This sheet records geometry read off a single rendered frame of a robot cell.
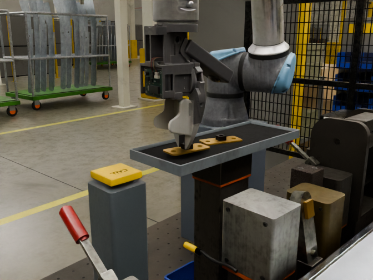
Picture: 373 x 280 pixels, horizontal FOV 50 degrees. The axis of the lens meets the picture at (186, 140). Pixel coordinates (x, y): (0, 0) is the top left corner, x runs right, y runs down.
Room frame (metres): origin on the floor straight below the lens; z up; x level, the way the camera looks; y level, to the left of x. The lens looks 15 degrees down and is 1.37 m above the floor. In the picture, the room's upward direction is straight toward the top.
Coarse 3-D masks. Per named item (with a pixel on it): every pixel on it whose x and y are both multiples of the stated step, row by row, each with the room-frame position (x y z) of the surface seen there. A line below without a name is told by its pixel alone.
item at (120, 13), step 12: (120, 0) 7.68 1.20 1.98; (120, 12) 7.68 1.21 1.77; (120, 24) 7.67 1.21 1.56; (120, 36) 7.68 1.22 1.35; (120, 48) 7.68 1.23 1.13; (120, 60) 7.69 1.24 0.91; (120, 72) 7.70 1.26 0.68; (120, 84) 7.71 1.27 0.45; (120, 96) 7.72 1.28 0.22; (120, 108) 7.58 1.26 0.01
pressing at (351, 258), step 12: (372, 228) 0.71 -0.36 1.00; (360, 240) 0.67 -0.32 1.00; (372, 240) 0.67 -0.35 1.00; (336, 252) 0.62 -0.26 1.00; (348, 252) 0.63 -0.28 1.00; (360, 252) 0.63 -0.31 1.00; (372, 252) 0.63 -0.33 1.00; (324, 264) 0.59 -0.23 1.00; (336, 264) 0.59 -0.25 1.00; (348, 264) 0.59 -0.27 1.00; (360, 264) 0.59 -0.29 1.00; (372, 264) 0.59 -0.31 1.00; (312, 276) 0.55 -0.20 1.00; (324, 276) 0.56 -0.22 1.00; (336, 276) 0.56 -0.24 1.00; (348, 276) 0.56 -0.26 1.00; (360, 276) 0.56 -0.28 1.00; (372, 276) 0.56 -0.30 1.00
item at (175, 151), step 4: (192, 144) 0.69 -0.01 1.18; (196, 144) 0.72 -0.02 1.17; (200, 144) 0.72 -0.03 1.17; (168, 148) 0.69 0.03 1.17; (172, 148) 0.69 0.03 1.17; (176, 148) 0.70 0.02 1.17; (180, 148) 0.70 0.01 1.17; (192, 148) 0.69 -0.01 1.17; (196, 148) 0.70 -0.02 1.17; (200, 148) 0.70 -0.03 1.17; (204, 148) 0.70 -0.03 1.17; (208, 148) 0.70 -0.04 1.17; (168, 152) 0.67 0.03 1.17; (172, 152) 0.67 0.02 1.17; (176, 152) 0.67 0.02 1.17; (180, 152) 0.67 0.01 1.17; (184, 152) 0.67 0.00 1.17; (188, 152) 0.68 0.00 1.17; (192, 152) 0.68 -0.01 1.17
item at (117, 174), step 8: (104, 168) 0.62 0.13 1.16; (112, 168) 0.62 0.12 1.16; (120, 168) 0.62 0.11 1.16; (128, 168) 0.62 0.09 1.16; (96, 176) 0.59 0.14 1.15; (104, 176) 0.58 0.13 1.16; (112, 176) 0.58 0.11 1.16; (120, 176) 0.58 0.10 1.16; (128, 176) 0.59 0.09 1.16; (136, 176) 0.60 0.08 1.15; (112, 184) 0.57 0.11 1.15
